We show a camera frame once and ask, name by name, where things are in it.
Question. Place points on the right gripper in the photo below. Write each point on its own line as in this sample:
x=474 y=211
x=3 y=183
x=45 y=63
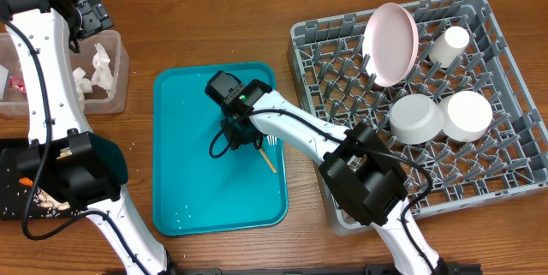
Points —
x=243 y=132

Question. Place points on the white plastic fork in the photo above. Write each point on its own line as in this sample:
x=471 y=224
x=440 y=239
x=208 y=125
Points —
x=272 y=140

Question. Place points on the wooden chopstick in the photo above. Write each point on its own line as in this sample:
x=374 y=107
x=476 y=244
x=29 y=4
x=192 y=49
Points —
x=267 y=160

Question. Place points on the foil snack wrapper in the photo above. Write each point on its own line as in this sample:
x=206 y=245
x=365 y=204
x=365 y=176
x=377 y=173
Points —
x=17 y=83

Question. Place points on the white tissue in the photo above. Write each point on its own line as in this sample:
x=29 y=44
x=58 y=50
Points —
x=101 y=77

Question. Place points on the pink round plate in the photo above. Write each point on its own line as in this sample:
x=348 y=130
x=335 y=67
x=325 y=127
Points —
x=391 y=41

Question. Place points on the grey bowl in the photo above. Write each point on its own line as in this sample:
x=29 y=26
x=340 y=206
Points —
x=415 y=119

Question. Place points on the white paper cup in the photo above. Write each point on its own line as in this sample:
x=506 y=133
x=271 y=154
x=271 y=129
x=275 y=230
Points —
x=449 y=45

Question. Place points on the white bowl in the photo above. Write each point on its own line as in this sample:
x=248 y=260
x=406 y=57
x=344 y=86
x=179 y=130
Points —
x=467 y=115

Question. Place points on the orange carrot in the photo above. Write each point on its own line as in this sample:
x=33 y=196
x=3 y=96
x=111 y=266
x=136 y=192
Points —
x=26 y=181

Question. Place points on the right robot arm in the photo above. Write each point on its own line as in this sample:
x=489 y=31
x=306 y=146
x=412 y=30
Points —
x=365 y=179

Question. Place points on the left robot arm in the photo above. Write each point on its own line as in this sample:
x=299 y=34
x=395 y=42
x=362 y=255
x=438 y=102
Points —
x=64 y=157

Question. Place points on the grey plastic dishwasher rack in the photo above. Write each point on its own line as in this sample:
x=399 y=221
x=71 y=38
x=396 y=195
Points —
x=509 y=160

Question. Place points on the teal plastic serving tray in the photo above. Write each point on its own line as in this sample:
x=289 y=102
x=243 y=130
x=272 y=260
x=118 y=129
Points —
x=193 y=193

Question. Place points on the clear plastic bin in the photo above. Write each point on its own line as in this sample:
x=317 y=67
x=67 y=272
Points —
x=99 y=101

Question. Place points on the black plastic tray bin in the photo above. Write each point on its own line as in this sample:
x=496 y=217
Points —
x=8 y=198

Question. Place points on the pile of rice and peanuts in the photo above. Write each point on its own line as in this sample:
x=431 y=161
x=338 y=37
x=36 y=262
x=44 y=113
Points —
x=51 y=202

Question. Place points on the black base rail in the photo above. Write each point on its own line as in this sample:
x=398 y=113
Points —
x=373 y=269

